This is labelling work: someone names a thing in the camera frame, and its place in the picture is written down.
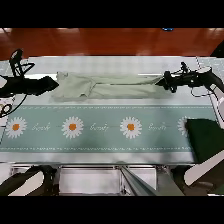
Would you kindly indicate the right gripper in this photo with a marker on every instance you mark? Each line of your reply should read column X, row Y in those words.
column 170, row 81

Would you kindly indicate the pale green shirt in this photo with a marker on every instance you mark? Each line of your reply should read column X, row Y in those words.
column 110, row 87

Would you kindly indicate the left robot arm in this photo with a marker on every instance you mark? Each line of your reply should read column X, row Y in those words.
column 31, row 86

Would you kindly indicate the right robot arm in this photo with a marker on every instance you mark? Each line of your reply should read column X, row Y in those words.
column 196, row 78

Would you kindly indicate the dark green garment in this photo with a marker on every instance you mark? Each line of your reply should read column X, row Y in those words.
column 203, row 136

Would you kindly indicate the silver frame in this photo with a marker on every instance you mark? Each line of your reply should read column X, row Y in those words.
column 133, row 181

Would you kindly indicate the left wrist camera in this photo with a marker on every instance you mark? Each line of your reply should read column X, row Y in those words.
column 16, row 63

